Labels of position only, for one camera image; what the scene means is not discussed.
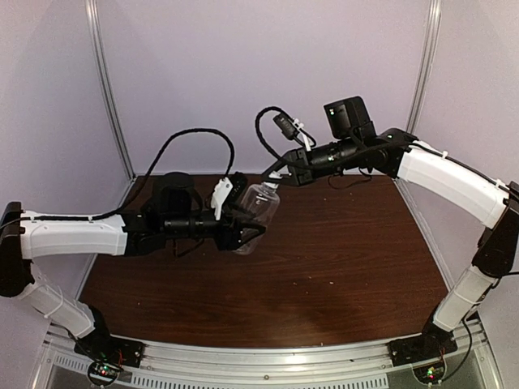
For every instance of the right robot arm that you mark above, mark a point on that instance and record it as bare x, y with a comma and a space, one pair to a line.
402, 156

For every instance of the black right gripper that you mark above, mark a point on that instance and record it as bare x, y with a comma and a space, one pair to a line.
297, 178

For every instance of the clear plastic bottle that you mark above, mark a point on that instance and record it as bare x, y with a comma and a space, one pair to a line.
261, 201

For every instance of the front aluminium rail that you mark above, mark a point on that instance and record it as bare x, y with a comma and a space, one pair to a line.
357, 365

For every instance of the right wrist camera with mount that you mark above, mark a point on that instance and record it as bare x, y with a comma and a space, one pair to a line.
293, 130

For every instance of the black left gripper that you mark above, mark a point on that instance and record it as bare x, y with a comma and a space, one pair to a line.
231, 240

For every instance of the white bottle cap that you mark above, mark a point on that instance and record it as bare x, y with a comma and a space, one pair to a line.
274, 177

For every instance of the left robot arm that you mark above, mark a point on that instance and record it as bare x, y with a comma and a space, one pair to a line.
174, 211

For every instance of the aluminium frame post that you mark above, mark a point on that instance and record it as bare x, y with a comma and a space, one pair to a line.
431, 37
107, 93

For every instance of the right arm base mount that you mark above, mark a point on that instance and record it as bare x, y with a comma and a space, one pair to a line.
425, 353

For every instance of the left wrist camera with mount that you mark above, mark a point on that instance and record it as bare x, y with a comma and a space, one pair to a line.
228, 190

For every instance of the right aluminium frame post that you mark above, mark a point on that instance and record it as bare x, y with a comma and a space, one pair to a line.
431, 37

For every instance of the left aluminium frame post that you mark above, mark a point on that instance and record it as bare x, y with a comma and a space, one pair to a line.
107, 93

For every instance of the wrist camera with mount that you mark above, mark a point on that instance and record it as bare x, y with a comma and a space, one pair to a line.
228, 190
293, 130

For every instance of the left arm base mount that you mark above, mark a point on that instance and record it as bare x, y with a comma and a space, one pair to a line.
109, 354

